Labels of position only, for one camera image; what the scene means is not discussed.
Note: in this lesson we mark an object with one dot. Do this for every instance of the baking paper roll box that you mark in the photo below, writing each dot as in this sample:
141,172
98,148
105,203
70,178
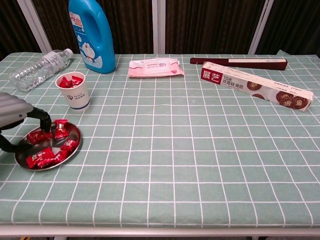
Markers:
225,77

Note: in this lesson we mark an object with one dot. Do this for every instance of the red candy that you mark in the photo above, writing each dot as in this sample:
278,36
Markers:
61,128
64,82
68,144
77,80
37,136
46,156
58,156
32,161

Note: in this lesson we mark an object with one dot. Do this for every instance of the white paper cup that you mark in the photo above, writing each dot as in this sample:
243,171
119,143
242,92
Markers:
75,97

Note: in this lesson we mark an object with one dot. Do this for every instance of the clear plastic water bottle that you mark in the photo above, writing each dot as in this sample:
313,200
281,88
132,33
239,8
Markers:
37,70

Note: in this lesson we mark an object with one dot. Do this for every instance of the dark curtain partition panel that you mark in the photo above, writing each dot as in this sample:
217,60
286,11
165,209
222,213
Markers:
130,25
295,25
12,25
207,25

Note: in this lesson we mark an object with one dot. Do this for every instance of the round steel plate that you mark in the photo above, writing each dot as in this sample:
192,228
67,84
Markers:
71,131

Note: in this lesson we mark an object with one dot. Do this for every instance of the dark red long box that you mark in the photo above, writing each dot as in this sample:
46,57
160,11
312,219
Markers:
212,61

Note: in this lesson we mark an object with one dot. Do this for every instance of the pink wet wipes pack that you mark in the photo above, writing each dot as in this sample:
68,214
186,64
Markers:
155,68

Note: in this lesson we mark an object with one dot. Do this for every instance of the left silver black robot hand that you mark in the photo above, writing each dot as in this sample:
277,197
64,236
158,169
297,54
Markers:
12,110

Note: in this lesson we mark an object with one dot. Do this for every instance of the blue detergent bottle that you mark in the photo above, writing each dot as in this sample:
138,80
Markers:
100,50

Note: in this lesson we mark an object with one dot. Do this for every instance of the green checked tablecloth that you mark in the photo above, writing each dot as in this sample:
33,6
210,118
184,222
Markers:
175,162

